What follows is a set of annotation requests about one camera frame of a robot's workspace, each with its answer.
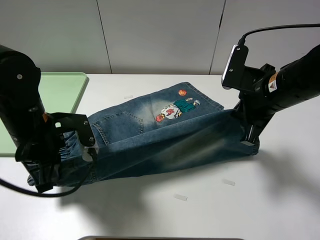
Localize black right camera cable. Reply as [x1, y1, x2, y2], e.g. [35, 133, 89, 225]
[237, 23, 320, 47]

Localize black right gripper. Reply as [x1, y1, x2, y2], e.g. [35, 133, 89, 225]
[233, 64, 276, 146]

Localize green plastic tray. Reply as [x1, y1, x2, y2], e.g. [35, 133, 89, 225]
[0, 71, 90, 158]

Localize black left camera cable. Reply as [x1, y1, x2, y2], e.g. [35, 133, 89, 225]
[0, 148, 99, 198]

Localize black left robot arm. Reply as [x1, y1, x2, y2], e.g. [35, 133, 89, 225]
[0, 46, 97, 198]

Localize children's blue denim shorts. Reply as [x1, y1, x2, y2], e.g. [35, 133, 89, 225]
[26, 82, 259, 187]

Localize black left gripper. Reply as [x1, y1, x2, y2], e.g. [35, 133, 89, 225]
[14, 112, 87, 194]

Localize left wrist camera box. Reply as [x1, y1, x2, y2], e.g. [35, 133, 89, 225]
[75, 114, 99, 162]

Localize black camera cable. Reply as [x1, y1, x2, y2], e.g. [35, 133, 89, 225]
[237, 23, 320, 47]
[0, 148, 99, 198]

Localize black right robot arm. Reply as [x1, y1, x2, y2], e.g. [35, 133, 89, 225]
[234, 46, 320, 146]

